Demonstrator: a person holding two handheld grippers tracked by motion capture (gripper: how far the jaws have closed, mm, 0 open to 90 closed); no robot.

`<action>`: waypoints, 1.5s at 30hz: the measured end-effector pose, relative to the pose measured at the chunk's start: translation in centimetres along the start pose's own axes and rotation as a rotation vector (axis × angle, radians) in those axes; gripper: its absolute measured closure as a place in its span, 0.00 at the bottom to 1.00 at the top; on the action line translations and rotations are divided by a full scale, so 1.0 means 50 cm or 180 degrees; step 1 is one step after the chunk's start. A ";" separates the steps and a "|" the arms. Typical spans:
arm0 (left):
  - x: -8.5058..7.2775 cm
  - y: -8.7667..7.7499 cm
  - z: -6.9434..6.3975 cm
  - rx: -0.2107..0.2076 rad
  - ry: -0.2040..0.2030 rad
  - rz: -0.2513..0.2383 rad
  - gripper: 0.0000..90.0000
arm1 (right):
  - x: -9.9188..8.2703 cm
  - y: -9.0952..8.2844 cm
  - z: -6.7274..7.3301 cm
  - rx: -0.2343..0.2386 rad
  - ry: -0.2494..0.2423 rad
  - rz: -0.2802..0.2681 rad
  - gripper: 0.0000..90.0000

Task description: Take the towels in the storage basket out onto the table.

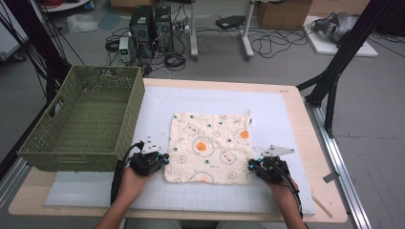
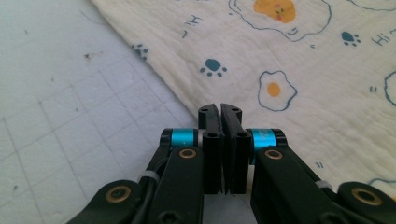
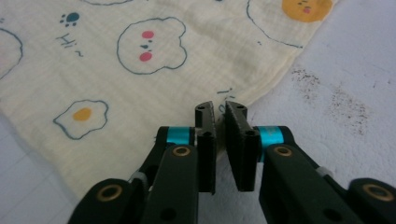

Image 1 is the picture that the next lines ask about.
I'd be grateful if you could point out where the open cardboard box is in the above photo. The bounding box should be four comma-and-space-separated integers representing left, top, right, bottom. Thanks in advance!
257, 0, 313, 31

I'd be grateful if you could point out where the white power strip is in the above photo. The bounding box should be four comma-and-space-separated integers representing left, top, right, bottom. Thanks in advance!
173, 24, 192, 35

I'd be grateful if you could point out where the cream fried-egg print cloth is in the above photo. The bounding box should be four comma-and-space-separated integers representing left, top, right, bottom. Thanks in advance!
163, 109, 255, 186

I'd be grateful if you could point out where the white grid mat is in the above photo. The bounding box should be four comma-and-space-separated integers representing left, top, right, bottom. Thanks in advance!
44, 85, 317, 216

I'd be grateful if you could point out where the white floor board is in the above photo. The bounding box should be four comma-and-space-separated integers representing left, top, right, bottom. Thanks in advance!
303, 15, 379, 58

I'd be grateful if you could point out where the grey headset device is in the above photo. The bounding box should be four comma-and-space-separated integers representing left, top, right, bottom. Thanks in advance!
312, 11, 359, 44

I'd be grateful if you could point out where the black metal frame with cables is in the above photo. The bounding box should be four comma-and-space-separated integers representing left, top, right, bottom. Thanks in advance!
2, 0, 74, 103

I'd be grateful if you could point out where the small grey metal bracket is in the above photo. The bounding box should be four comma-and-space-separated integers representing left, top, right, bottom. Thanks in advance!
322, 171, 341, 184

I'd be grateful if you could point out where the large black computer tower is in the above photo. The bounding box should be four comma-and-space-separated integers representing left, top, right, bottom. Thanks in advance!
128, 5, 157, 59

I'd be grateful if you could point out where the flat cardboard box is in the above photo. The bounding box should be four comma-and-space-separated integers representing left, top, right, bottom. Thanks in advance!
109, 0, 158, 9

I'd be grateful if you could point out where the teal floor sheet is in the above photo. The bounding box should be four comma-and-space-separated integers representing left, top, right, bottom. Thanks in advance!
97, 10, 124, 31

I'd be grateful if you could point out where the tangle of black floor cables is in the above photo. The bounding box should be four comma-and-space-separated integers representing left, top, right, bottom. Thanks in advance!
104, 28, 189, 78

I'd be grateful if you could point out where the desk with white legs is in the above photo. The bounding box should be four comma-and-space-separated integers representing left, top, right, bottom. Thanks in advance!
189, 0, 256, 61

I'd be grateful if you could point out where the white round table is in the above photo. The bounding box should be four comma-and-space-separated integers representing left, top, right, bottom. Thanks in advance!
40, 0, 94, 13

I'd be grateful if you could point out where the thin wooden stick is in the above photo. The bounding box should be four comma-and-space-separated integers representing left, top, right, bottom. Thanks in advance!
310, 194, 334, 219

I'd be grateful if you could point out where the slim black computer tower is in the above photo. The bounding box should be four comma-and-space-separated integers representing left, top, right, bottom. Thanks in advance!
154, 6, 175, 53

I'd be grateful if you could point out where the green woven basket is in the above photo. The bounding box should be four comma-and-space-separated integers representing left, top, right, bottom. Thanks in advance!
17, 65, 146, 173

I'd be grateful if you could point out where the clear plastic bag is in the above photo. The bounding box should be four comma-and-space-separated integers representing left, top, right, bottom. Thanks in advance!
66, 13, 100, 34

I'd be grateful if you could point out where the person's right hand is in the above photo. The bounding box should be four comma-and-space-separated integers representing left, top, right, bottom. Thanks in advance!
266, 179, 301, 209

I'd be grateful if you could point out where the aluminium floor rail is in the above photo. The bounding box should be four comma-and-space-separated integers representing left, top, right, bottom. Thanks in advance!
0, 157, 32, 209
305, 100, 373, 229

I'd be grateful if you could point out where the long black floor cable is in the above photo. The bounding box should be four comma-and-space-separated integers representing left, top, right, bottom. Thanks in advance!
247, 27, 320, 60

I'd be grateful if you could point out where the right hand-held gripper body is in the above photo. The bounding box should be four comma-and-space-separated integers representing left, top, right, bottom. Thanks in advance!
254, 144, 295, 185

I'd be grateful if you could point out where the flat black box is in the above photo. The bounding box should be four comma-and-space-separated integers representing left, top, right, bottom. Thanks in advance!
215, 14, 246, 31

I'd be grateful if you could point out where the beige wooden cabinet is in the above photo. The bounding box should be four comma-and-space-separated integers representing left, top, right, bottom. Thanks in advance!
309, 0, 372, 17

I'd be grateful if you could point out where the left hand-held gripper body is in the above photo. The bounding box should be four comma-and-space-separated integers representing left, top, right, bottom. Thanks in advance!
128, 136, 166, 177

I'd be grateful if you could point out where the person's left hand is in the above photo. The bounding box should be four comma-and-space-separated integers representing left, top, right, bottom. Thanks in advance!
117, 167, 153, 208

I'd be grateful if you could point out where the bench power supply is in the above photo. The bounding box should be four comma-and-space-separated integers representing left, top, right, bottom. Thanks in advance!
117, 36, 132, 63

